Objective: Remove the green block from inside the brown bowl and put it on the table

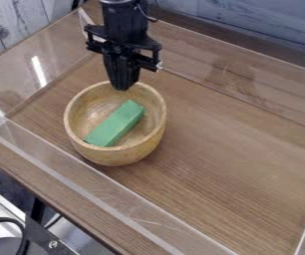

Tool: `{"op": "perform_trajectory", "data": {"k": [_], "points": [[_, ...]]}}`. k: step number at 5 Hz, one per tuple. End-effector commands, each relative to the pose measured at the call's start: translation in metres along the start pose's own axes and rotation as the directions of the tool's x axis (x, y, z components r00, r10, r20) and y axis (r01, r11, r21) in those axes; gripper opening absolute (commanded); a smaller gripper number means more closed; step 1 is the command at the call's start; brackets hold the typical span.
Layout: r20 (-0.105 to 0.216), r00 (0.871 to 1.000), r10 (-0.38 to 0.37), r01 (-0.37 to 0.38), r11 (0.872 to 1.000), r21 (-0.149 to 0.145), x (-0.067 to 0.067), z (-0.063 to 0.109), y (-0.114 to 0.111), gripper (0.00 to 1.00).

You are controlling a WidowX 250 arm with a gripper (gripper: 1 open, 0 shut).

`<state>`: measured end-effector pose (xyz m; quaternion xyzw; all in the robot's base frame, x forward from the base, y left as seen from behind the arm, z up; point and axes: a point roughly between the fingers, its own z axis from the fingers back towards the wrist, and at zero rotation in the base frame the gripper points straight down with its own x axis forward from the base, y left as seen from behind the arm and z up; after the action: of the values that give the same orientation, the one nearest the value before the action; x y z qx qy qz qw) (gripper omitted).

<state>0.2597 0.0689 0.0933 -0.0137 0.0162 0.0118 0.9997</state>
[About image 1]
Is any black metal bracket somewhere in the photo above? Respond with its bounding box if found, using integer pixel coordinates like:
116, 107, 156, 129
22, 218, 80, 255

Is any black cable loop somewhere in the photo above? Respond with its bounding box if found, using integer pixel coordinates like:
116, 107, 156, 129
0, 217, 32, 255

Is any clear acrylic corner bracket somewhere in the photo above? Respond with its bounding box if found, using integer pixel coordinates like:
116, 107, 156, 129
79, 8, 95, 39

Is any green rectangular block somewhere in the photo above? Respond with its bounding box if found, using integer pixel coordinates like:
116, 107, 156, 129
84, 100, 145, 147

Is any black table leg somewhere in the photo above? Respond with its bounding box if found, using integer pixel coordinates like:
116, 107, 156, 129
30, 198, 47, 223

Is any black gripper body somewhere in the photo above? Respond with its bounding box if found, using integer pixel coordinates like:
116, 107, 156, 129
85, 0, 162, 72

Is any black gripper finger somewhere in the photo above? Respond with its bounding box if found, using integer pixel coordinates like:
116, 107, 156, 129
104, 53, 123, 91
123, 55, 141, 90

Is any brown wooden bowl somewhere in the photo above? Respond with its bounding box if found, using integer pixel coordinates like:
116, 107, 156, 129
64, 81, 166, 166

